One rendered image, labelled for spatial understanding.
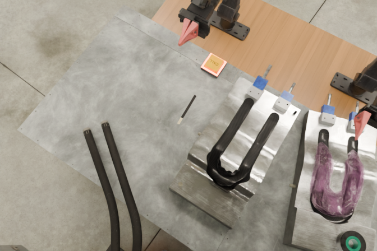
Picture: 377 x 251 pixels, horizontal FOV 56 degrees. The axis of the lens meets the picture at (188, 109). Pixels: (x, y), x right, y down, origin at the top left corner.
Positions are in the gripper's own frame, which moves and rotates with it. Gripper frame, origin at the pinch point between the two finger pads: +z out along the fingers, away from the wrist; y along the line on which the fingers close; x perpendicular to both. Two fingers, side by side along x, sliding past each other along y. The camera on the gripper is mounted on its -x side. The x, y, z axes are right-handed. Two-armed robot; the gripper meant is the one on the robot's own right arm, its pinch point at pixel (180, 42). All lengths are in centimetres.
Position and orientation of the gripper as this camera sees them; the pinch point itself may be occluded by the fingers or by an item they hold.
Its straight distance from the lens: 108.9
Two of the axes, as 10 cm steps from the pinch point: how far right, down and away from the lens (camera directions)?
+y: 8.6, 4.8, -1.7
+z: -5.1, 8.1, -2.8
